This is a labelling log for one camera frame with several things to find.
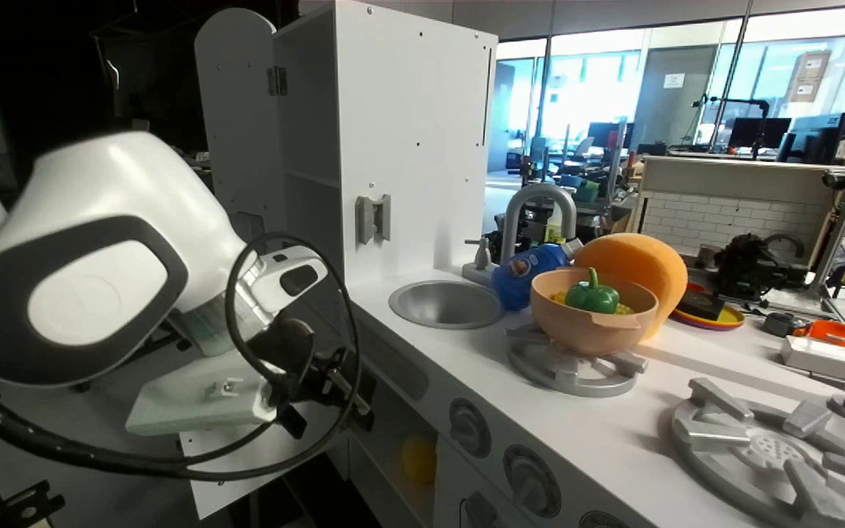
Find black monitor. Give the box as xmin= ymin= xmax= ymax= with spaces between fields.
xmin=725 ymin=115 xmax=794 ymax=157

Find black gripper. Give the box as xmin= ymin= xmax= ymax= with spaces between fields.
xmin=242 ymin=313 xmax=382 ymax=434

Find small white cabinet door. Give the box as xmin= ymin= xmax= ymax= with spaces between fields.
xmin=175 ymin=392 xmax=367 ymax=522

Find white toy kitchen unit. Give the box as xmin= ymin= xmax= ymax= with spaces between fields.
xmin=191 ymin=0 xmax=845 ymax=528

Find tall white cabinet door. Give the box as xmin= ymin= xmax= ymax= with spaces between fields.
xmin=193 ymin=5 xmax=288 ymax=296

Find grey burner grate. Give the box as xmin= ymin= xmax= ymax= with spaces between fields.
xmin=505 ymin=320 xmax=652 ymax=398
xmin=663 ymin=374 xmax=845 ymax=528

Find orange and white tool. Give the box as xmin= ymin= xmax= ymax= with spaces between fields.
xmin=781 ymin=320 xmax=845 ymax=383

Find green toy pepper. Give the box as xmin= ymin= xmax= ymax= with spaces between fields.
xmin=562 ymin=267 xmax=625 ymax=317

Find grey stove knob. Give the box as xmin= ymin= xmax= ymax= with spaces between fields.
xmin=578 ymin=508 xmax=634 ymax=528
xmin=502 ymin=443 xmax=562 ymax=519
xmin=446 ymin=396 xmax=496 ymax=459

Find yellow plate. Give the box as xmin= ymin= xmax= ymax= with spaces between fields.
xmin=668 ymin=280 xmax=747 ymax=335

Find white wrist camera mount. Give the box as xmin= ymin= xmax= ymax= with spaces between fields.
xmin=122 ymin=349 xmax=281 ymax=439

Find black bag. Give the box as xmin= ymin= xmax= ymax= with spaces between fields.
xmin=709 ymin=230 xmax=809 ymax=301

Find grey toy faucet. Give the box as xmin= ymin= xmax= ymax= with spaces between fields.
xmin=496 ymin=181 xmax=583 ymax=270

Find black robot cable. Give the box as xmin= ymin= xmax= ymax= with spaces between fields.
xmin=0 ymin=230 xmax=369 ymax=484

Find grey wall bracket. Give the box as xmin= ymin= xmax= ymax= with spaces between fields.
xmin=352 ymin=191 xmax=396 ymax=249

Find tan bowl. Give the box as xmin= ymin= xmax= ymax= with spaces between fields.
xmin=527 ymin=263 xmax=663 ymax=357

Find round metal sink basin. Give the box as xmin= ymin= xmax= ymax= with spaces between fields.
xmin=388 ymin=279 xmax=508 ymax=332

